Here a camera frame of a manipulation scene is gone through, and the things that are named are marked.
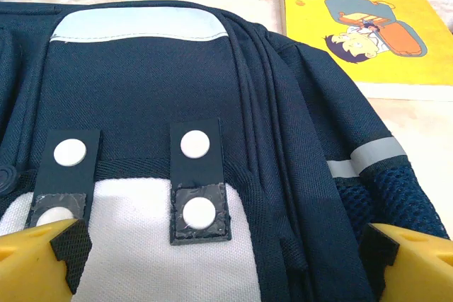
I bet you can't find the yellow cartoon cover book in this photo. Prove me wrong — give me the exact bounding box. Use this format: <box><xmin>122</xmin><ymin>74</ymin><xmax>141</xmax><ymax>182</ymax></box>
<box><xmin>277</xmin><ymin>0</ymin><xmax>453</xmax><ymax>102</ymax></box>

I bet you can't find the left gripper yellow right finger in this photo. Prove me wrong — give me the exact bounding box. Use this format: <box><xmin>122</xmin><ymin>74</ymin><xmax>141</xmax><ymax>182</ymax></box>
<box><xmin>358</xmin><ymin>222</ymin><xmax>453</xmax><ymax>302</ymax></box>

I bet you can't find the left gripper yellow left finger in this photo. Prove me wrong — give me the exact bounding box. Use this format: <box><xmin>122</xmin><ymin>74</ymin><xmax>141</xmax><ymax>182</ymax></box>
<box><xmin>0</xmin><ymin>217</ymin><xmax>93</xmax><ymax>302</ymax></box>

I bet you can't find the navy blue backpack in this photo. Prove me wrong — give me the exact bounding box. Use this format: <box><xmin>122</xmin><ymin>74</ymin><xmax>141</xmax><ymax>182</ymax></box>
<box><xmin>0</xmin><ymin>0</ymin><xmax>450</xmax><ymax>302</ymax></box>

